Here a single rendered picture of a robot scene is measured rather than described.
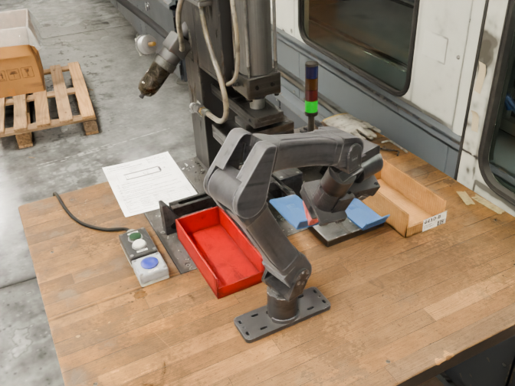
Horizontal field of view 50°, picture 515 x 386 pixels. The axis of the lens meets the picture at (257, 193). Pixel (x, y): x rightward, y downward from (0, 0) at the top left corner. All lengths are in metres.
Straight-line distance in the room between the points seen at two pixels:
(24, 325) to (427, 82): 1.92
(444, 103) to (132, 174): 0.96
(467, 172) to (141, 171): 0.96
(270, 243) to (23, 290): 1.98
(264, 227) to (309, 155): 0.15
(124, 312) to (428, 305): 0.64
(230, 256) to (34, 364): 1.33
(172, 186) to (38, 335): 1.19
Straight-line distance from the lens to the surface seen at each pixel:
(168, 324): 1.19
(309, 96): 1.62
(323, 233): 1.36
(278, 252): 1.02
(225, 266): 1.30
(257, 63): 1.29
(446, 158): 1.78
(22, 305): 2.76
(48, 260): 1.44
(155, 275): 1.28
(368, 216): 1.42
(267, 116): 1.33
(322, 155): 0.99
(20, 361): 2.52
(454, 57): 1.71
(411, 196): 1.53
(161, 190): 1.61
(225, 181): 0.89
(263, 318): 1.16
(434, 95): 1.80
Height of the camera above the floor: 1.75
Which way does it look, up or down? 33 degrees down
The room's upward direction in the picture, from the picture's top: 3 degrees counter-clockwise
